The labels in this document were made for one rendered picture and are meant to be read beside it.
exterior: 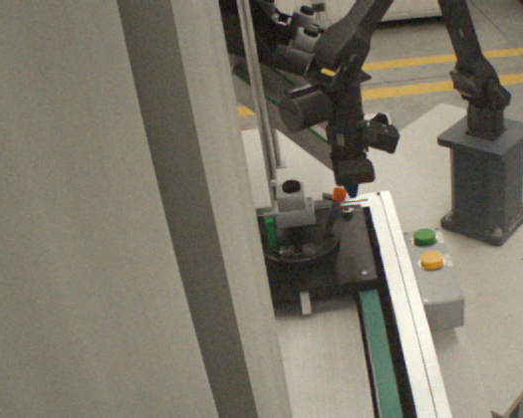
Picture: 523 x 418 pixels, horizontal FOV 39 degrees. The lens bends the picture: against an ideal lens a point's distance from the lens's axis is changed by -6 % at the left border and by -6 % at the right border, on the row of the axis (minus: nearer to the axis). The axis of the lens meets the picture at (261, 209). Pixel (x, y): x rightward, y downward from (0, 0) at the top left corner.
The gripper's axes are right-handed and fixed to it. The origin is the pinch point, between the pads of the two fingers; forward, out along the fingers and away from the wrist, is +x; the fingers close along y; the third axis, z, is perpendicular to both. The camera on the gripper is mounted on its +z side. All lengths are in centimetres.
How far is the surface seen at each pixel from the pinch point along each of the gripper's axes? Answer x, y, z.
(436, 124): 23, 64, 27
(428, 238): 11.5, -3.1, 12.2
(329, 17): 94, 405, 22
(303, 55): -13.8, 24.5, -5.0
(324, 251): 9.9, -5.3, -5.9
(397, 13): 96, 405, 71
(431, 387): 12.8, -37.5, 6.5
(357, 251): 11.8, -3.6, -0.4
